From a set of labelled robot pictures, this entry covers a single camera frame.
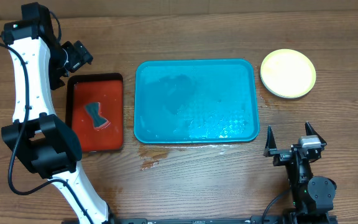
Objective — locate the black tray with red liquid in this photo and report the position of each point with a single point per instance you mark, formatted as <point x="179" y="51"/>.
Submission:
<point x="108" y="89"/>

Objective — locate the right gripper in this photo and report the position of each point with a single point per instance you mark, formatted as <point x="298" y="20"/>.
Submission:
<point x="284" y="157"/>

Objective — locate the teal plastic serving tray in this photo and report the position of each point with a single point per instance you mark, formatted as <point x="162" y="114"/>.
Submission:
<point x="195" y="101"/>

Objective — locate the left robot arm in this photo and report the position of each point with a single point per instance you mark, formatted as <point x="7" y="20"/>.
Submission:
<point x="37" y="137"/>

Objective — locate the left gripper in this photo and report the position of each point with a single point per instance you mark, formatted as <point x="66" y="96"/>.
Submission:
<point x="79" y="58"/>

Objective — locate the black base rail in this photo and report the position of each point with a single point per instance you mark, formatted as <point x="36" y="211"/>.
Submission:
<point x="256" y="219"/>

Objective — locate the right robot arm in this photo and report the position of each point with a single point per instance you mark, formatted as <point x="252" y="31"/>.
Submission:
<point x="312" y="195"/>

